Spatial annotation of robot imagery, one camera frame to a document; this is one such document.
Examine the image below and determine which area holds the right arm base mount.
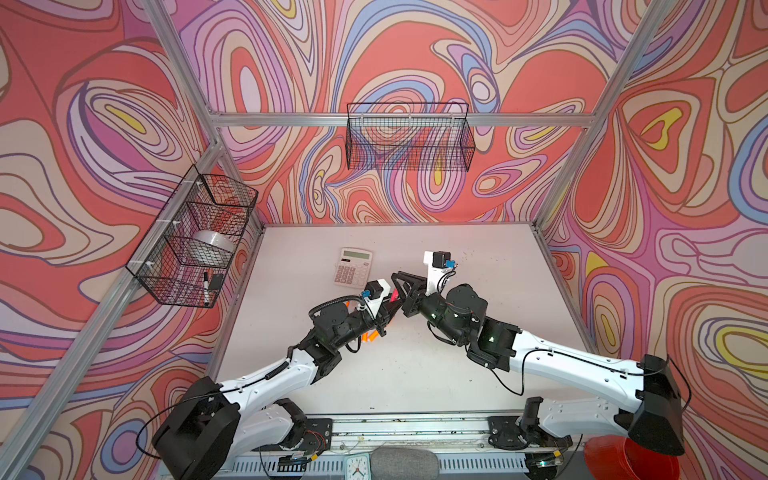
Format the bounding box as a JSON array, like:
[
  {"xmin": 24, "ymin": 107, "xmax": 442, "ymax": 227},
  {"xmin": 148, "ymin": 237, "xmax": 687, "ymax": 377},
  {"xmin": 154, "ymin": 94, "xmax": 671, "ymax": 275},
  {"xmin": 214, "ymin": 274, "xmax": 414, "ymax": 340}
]
[{"xmin": 487, "ymin": 415, "xmax": 573, "ymax": 451}]

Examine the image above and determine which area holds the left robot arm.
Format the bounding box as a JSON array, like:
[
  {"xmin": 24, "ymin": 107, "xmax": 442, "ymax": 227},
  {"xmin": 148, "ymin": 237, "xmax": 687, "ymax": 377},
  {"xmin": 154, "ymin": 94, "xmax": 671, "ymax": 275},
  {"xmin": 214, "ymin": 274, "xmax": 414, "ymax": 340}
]
[{"xmin": 151, "ymin": 295, "xmax": 403, "ymax": 479}]

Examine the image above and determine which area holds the red bucket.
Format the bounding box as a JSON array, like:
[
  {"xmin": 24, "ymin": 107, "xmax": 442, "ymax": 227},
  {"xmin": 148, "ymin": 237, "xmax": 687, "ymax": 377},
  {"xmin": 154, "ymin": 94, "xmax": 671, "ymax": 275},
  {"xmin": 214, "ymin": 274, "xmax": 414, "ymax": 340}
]
[{"xmin": 584, "ymin": 436, "xmax": 681, "ymax": 480}]

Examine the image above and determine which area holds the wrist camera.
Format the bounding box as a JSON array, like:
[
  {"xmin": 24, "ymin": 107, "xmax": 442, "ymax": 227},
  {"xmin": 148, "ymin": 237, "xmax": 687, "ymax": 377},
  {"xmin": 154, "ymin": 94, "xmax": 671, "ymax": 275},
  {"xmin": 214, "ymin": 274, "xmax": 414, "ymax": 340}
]
[
  {"xmin": 361, "ymin": 279, "xmax": 392, "ymax": 320},
  {"xmin": 423, "ymin": 251, "xmax": 456, "ymax": 296}
]

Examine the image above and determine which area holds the pink calculator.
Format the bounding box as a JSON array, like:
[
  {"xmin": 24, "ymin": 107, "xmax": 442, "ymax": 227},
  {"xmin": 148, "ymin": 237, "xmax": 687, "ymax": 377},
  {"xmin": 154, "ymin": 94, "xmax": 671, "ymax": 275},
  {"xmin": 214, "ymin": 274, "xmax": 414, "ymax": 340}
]
[{"xmin": 333, "ymin": 247, "xmax": 373, "ymax": 288}]

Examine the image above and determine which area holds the black wire basket back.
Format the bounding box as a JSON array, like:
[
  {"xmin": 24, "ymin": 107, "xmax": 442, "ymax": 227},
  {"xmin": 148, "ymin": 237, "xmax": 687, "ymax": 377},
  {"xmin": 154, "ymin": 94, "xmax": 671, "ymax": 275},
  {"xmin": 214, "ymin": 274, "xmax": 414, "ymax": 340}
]
[{"xmin": 345, "ymin": 100, "xmax": 476, "ymax": 172}]

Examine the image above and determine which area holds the orange marker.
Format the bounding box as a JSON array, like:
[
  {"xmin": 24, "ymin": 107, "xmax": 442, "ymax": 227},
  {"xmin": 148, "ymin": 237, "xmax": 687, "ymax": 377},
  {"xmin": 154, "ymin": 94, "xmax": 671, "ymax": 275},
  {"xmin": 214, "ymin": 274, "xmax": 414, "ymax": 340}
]
[{"xmin": 362, "ymin": 330, "xmax": 382, "ymax": 343}]

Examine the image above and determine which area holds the black wire basket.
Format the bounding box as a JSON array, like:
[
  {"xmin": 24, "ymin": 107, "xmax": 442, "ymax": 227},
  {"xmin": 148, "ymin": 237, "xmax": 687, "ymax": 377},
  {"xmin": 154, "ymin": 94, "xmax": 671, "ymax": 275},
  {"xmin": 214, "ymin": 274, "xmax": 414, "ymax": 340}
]
[
  {"xmin": 126, "ymin": 166, "xmax": 258, "ymax": 309},
  {"xmin": 345, "ymin": 100, "xmax": 476, "ymax": 172}
]

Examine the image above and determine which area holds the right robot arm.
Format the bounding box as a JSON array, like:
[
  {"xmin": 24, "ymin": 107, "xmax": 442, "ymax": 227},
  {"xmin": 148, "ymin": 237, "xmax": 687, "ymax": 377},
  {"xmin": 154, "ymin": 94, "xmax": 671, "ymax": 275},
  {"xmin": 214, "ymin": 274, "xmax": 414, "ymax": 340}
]
[{"xmin": 391, "ymin": 272, "xmax": 685, "ymax": 456}]

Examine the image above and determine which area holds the small white clock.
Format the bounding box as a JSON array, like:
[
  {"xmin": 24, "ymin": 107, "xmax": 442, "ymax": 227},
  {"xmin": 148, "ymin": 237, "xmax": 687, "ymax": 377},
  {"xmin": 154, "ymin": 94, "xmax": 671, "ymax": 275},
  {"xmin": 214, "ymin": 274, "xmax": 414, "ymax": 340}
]
[{"xmin": 344, "ymin": 453, "xmax": 372, "ymax": 480}]

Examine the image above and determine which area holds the silver tape roll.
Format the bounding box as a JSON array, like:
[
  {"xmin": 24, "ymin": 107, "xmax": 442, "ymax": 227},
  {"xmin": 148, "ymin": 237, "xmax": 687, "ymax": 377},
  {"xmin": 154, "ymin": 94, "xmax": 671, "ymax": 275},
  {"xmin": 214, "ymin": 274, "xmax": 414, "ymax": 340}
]
[{"xmin": 193, "ymin": 230, "xmax": 236, "ymax": 253}]

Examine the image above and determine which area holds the black wire basket left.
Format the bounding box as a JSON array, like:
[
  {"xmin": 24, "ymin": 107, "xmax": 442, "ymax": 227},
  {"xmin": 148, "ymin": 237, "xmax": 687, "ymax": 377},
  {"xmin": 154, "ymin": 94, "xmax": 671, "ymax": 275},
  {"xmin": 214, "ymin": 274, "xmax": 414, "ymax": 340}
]
[{"xmin": 126, "ymin": 166, "xmax": 258, "ymax": 309}]

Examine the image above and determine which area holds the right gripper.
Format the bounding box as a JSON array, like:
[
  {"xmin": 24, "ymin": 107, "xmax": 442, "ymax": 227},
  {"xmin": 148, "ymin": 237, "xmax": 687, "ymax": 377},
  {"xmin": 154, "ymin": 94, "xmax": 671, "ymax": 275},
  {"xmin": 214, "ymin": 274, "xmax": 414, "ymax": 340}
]
[{"xmin": 389, "ymin": 276, "xmax": 466, "ymax": 348}]

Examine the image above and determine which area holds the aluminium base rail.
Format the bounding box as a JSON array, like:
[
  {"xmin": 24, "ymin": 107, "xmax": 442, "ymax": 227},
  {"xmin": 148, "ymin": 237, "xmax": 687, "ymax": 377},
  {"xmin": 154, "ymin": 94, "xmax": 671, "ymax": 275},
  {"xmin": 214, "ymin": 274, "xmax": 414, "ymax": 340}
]
[{"xmin": 221, "ymin": 409, "xmax": 649, "ymax": 480}]

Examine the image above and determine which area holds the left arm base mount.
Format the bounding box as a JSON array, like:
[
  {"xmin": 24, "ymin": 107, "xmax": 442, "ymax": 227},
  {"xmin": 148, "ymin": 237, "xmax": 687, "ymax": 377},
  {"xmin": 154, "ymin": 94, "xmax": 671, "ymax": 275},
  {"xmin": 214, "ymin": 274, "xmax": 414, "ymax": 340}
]
[{"xmin": 263, "ymin": 417, "xmax": 333, "ymax": 454}]

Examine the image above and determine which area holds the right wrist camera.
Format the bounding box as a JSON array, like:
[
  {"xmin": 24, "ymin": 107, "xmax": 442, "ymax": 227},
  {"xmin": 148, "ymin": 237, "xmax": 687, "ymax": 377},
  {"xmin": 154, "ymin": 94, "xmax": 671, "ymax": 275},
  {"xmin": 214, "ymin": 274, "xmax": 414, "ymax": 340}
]
[{"xmin": 423, "ymin": 251, "xmax": 456, "ymax": 296}]

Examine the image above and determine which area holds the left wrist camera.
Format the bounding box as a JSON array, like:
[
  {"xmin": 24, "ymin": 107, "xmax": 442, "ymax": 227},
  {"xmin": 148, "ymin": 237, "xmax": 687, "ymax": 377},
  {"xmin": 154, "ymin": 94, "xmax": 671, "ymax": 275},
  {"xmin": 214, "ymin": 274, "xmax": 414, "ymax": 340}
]
[{"xmin": 361, "ymin": 279, "xmax": 392, "ymax": 320}]

